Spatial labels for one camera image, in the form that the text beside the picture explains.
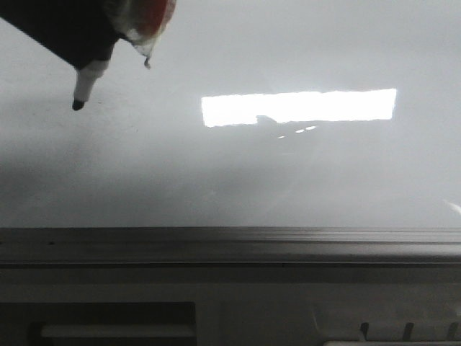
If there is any grey whiteboard tray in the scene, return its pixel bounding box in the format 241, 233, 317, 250
1, 227, 460, 345

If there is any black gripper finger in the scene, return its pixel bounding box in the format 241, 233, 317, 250
1, 1, 120, 69

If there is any white black-tipped marker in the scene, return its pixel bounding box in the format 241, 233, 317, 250
72, 60, 109, 111

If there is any white whiteboard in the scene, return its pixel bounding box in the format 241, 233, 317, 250
1, 1, 460, 228

